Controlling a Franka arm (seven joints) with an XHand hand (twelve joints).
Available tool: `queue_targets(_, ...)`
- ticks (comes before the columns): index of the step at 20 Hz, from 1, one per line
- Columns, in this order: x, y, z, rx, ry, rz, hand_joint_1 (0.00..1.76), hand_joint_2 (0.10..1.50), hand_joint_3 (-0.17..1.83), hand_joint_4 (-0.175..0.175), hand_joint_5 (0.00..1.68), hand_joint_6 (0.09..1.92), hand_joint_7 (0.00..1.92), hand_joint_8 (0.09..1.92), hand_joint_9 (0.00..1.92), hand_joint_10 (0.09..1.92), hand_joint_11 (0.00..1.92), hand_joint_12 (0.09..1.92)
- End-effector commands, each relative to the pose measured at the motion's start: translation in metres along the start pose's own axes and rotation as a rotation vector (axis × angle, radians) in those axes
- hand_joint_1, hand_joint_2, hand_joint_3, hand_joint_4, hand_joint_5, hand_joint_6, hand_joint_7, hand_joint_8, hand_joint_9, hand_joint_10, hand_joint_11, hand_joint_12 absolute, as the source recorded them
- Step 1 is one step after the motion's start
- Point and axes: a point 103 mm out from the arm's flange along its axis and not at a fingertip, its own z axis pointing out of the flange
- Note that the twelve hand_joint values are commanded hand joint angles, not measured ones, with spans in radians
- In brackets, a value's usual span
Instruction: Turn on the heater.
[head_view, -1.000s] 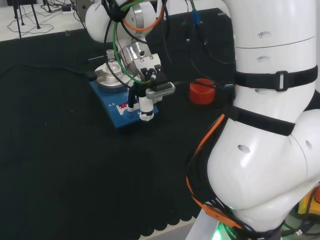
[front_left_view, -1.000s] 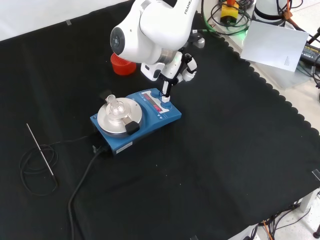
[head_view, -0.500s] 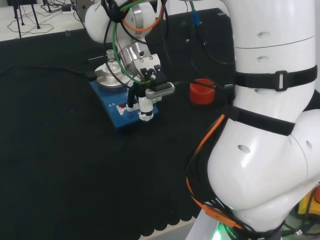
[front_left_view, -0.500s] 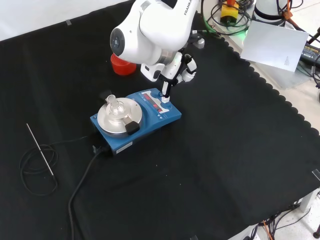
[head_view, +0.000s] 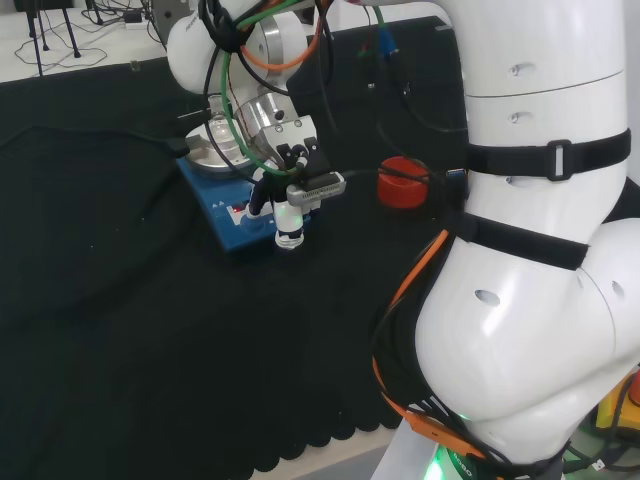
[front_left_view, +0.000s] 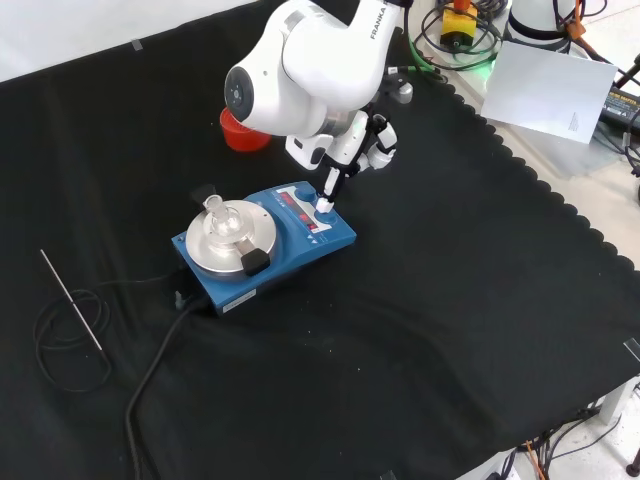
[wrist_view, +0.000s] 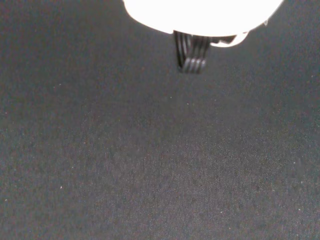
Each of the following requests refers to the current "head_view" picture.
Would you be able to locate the black tripod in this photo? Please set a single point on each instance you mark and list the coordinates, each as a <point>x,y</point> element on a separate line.
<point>50,25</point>

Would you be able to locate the yellow stop button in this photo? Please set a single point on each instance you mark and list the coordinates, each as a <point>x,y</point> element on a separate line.
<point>617,405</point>

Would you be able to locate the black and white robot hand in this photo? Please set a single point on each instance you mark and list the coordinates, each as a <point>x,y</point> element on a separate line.
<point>289,225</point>

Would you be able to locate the clear round-bottom glass flask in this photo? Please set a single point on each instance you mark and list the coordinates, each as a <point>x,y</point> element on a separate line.
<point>220,130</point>

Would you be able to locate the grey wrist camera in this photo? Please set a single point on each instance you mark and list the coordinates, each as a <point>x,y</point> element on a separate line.
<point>317,189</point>

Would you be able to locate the red ribbed plastic holder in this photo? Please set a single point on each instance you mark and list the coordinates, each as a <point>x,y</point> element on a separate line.
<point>400,192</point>

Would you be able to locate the thin metal probe rod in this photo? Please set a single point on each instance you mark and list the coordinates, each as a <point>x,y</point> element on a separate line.
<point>192,114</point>

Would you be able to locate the heater with blue base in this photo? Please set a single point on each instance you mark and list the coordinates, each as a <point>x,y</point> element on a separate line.
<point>225,220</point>

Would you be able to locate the black bench cloth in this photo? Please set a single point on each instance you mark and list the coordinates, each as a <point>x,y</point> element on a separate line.
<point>150,325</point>

